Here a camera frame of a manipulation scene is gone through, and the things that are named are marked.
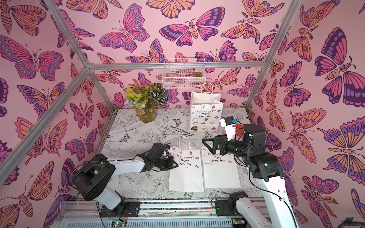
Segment aluminium frame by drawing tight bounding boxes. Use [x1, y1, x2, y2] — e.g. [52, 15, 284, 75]
[0, 0, 303, 228]

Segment white party paper bag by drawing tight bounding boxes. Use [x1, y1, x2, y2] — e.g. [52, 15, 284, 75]
[201, 146, 240, 189]

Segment white wire wall basket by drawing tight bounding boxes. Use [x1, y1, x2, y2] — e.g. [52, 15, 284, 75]
[161, 57, 206, 89]

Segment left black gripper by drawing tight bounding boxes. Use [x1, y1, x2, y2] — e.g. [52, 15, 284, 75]
[154, 156, 180, 171]

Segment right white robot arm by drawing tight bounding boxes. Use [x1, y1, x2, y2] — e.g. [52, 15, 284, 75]
[202, 124, 298, 228]

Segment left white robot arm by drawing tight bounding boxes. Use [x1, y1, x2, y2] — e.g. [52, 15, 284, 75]
[73, 142, 179, 214]

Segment small succulent in basket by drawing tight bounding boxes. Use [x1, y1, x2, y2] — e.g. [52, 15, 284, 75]
[194, 72, 203, 78]

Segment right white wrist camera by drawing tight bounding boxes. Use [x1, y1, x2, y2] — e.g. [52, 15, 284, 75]
[220, 116, 237, 141]

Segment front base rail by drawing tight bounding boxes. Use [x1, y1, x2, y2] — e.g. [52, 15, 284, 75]
[65, 198, 286, 228]

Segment potted green plant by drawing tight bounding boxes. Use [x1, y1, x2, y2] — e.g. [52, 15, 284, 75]
[125, 83, 168, 123]

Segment red glove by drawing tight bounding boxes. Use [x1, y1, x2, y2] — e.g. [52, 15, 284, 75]
[235, 123, 243, 136]

